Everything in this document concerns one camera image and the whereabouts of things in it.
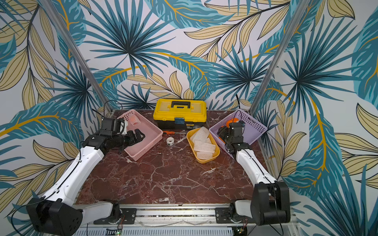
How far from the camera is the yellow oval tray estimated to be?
90 centimetres

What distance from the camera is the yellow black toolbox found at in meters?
0.97

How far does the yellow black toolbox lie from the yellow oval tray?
0.21 ft
